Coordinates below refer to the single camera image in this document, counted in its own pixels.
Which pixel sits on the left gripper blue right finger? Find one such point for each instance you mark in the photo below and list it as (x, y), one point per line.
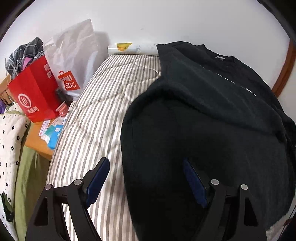
(228, 213)

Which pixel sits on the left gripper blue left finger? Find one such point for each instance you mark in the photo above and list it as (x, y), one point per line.
(47, 221)

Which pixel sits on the black long-sleeve sweatshirt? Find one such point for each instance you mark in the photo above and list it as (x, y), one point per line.
(217, 113)

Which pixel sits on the plaid clothes in red bag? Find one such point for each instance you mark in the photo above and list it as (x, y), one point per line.
(23, 56)

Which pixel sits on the green blanket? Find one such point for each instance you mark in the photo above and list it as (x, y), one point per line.
(31, 179)

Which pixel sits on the wooden bedside table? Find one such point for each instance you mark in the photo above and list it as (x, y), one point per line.
(32, 140)

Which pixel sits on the blue and white packets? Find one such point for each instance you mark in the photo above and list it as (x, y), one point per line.
(50, 131)

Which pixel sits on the white floral quilt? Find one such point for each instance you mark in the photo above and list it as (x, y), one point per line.
(14, 124)

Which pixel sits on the striped mattress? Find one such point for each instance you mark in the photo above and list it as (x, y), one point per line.
(93, 130)

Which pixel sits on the red paper shopping bag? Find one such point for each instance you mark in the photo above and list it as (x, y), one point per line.
(34, 89)

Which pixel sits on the white Miniso plastic bag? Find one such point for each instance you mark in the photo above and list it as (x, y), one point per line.
(73, 56)

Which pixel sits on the rolled duck-print sheet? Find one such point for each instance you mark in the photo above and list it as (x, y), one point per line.
(132, 49)

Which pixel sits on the brown wooden door frame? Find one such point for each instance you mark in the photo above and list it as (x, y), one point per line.
(285, 71)

